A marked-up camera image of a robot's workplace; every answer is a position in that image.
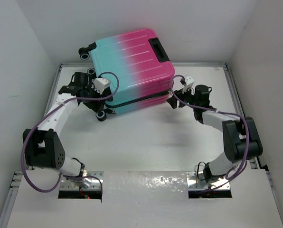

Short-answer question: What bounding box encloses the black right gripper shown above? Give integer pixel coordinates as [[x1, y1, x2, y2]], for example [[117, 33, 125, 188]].
[[167, 84, 198, 109]]

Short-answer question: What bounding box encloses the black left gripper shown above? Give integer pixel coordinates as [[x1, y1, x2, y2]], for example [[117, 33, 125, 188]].
[[81, 83, 107, 112]]

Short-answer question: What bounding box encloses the pink suitcase with dark lining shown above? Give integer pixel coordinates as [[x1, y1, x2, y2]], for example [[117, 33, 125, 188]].
[[78, 28, 175, 121]]

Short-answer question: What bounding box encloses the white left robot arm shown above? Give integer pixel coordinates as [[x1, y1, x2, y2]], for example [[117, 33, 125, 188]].
[[20, 72, 116, 178]]

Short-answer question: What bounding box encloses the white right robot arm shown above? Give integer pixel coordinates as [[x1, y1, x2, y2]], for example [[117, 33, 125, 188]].
[[167, 85, 263, 182]]

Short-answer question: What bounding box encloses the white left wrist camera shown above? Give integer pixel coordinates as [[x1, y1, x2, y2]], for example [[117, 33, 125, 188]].
[[93, 77, 111, 94]]

